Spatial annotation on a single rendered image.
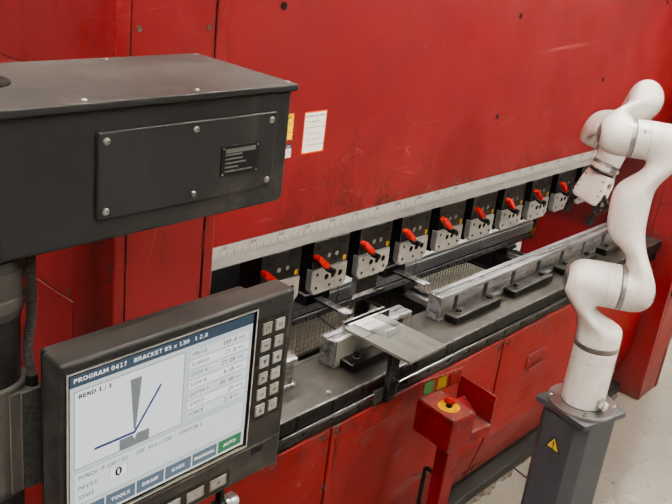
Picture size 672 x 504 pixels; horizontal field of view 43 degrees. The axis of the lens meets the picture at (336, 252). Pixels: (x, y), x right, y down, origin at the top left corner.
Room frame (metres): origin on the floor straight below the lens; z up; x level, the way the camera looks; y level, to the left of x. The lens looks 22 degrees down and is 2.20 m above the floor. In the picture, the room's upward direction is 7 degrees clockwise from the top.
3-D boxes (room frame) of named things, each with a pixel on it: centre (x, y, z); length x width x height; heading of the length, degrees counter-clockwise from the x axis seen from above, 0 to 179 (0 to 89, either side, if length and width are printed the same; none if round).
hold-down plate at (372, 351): (2.47, -0.17, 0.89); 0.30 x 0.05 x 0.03; 140
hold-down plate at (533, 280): (3.21, -0.79, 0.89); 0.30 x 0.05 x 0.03; 140
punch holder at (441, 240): (2.76, -0.34, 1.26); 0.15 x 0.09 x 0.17; 140
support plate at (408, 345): (2.38, -0.21, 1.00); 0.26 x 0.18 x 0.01; 50
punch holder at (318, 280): (2.30, 0.04, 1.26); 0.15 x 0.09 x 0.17; 140
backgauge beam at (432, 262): (2.97, -0.13, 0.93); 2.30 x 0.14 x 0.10; 140
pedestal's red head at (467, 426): (2.41, -0.45, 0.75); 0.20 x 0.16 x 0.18; 132
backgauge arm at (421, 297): (3.18, -0.19, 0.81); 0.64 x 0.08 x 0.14; 50
